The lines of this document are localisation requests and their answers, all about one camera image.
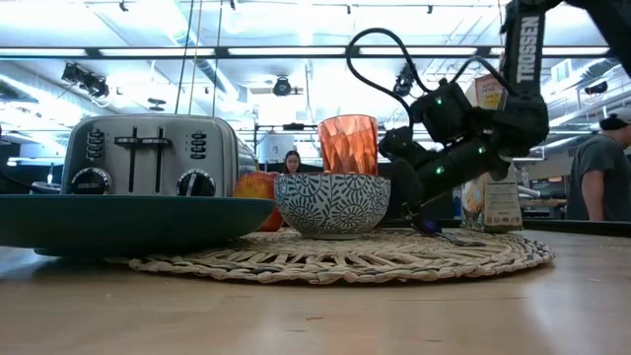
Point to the red yellow apple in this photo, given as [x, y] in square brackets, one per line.
[256, 186]

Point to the round woven straw placemat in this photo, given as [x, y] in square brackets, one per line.
[345, 261]

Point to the white cylindrical container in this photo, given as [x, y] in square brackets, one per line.
[276, 148]

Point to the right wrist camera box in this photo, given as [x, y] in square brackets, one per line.
[443, 118]

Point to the orange faceted cup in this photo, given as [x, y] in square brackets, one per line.
[347, 145]

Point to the silver four-slot toaster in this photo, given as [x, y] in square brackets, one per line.
[148, 148]

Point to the black ceiling camera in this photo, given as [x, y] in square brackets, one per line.
[282, 86]
[93, 86]
[404, 84]
[596, 88]

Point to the person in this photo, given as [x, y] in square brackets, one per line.
[596, 167]
[292, 163]

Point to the blue white patterned bowl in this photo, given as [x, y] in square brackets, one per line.
[330, 207]

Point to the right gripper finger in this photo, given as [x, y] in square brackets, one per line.
[430, 212]
[411, 197]

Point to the iridescent purple blue spoon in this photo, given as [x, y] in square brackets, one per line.
[430, 227]

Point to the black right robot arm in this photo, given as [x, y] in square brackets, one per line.
[527, 49]

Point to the Panda Puffs cereal box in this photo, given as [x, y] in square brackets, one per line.
[500, 202]

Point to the dark green plate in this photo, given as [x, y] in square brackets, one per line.
[123, 222]

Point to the black table frame rails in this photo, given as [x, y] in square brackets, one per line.
[581, 228]

